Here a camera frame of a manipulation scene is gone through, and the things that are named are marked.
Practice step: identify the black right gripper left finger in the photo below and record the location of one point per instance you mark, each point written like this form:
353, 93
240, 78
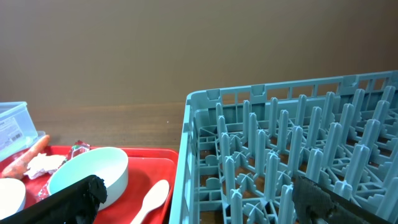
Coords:
78, 203

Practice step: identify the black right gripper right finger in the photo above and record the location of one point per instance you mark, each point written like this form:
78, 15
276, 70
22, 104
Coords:
326, 203

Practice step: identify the mint green bowl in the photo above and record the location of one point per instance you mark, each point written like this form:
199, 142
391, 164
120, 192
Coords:
108, 163

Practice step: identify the white plastic spoon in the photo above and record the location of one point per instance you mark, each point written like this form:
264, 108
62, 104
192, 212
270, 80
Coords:
155, 197

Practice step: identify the grey dishwasher rack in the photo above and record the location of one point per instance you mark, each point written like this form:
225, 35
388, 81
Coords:
265, 153

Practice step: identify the crumpled white tissue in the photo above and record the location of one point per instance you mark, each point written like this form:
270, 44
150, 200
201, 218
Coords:
44, 164

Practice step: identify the red snack wrapper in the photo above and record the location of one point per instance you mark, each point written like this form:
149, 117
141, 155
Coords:
78, 148

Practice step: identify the light blue plate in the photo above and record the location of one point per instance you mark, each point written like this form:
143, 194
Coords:
12, 197

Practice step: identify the orange carrot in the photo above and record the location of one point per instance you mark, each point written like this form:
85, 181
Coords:
18, 167

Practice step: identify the red plastic tray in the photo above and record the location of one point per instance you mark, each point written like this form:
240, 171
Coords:
145, 168

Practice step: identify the clear plastic bin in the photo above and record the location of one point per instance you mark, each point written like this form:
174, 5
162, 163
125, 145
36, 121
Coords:
18, 131

